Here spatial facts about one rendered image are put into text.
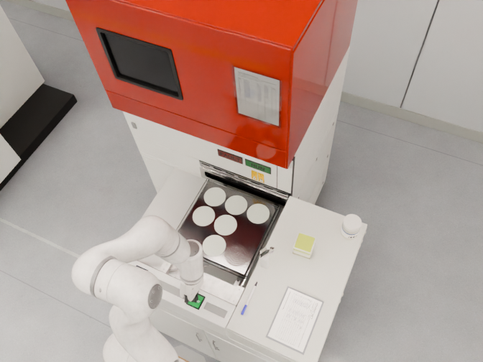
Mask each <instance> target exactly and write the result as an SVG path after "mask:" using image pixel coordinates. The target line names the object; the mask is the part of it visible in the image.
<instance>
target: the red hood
mask: <svg viewBox="0 0 483 362"><path fill-rule="evenodd" d="M65 1H66V3H67V5H68V8H69V10H70V13H71V14H72V16H73V19H74V21H75V23H76V26H77V28H78V31H79V32H80V35H81V37H82V39H83V41H84V44H85V46H86V48H87V51H88V53H89V55H90V57H91V59H92V62H93V64H94V66H95V69H96V71H97V73H98V76H99V78H100V79H101V82H102V84H103V87H104V89H105V91H106V94H107V96H108V97H109V100H110V102H111V105H112V107H113V108H115V109H118V110H120V111H124V112H126V113H130V114H132V115H135V116H138V117H140V118H143V119H147V120H149V121H152V122H155V123H157V124H160V125H163V126H166V127H169V128H171V129H174V130H177V131H181V132H183V133H185V134H189V135H191V136H195V137H197V138H199V139H203V140H206V141H209V142H211V143H214V144H217V145H219V146H222V147H226V148H228V149H231V150H234V151H236V152H240V153H242V154H245V155H248V156H250V157H254V158H256V159H260V160H262V161H265V162H268V163H270V164H274V165H276V166H278V167H282V168H285V169H288V167H289V166H290V163H291V162H292V160H293V157H294V156H295V153H296V152H297V150H298V147H299V146H300V143H301V142H302V140H303V137H304V136H305V133H306V132H307V130H308V127H309V126H310V124H311V121H312V120H313V117H314V116H315V114H316V111H317V110H318V107H319V106H320V104H321V101H322V100H323V97H324V96H325V94H326V91H327V90H328V87H329V86H330V84H331V81H332V80H333V78H334V76H335V74H336V71H337V70H338V68H339V66H340V64H341V61H342V60H343V58H344V56H345V54H346V51H347V50H348V48H349V45H350V42H351V34H352V30H353V26H354V18H355V14H356V10H357V2H358V0H65Z"/></svg>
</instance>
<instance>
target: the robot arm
mask: <svg viewBox="0 0 483 362"><path fill-rule="evenodd" d="M153 254H154V255H156V256H158V257H160V258H161V259H163V260H165V261H166V262H168V263H170V264H174V265H175V266H176V267H177V268H178V269H179V273H180V279H181V283H180V297H181V298H183V297H184V296H185V301H184V302H185V303H187V304H188V302H189V301H190V302H195V303H196V302H197V301H198V292H199V289H200V288H201V285H202V284H203V275H204V271H203V248H202V245H201V244H200V243H199V242H198V241H196V240H193V239H188V240H186V239H185V238H184V237H183V236H182V235H181V234H180V233H178V232H177V231H176V230H175V229H174V228H173V227H172V226H171V225H170V224H169V223H168V222H166V221H165V220H164V219H162V218H160V217H158V216H156V215H148V216H145V217H143V218H142V219H140V220H139V221H138V222H137V223H136V224H135V225H134V226H133V227H132V228H131V229H130V230H129V231H127V232H126V233H125V234H124V235H122V236H120V237H118V238H116V239H114V240H112V241H108V242H106V243H102V244H99V245H97V246H94V247H93V248H91V249H89V250H87V251H86V252H84V253H83V254H82V255H80V256H79V257H78V259H77V260H76V261H75V263H74V265H73V268H72V271H71V278H72V281H73V283H74V285H75V286H76V287H77V288H78V289H79V290H80V291H82V292H84V293H86V294H88V295H90V296H92V297H95V298H98V299H100V300H103V301H105V302H108V303H110V304H113V307H112V308H111V310H110V313H109V323H110V326H111V329H112V331H113V334H111V335H110V336H109V338H108V339H107V340H106V342H105V344H104V347H103V359H104V362H185V361H184V360H182V359H180V358H178V354H177V352H176V350H175V349H174V348H173V346H172V345H171V344H170V343H169V342H168V341H167V339H166V338H165V337H164V336H163V335H162V334H161V333H160V332H159V331H158V330H157V329H156V328H155V327H154V325H153V324H152V323H151V322H150V315H151V314H152V313H153V312H154V311H155V310H156V309H157V307H158V305H159V304H160V302H161V299H162V284H161V282H160V281H159V279H158V278H157V277H156V276H155V275H154V274H152V273H151V272H149V271H147V270H144V269H141V268H139V267H137V266H133V265H131V264H128V263H129V262H133V261H137V260H140V259H143V258H146V257H148V256H151V255H153Z"/></svg>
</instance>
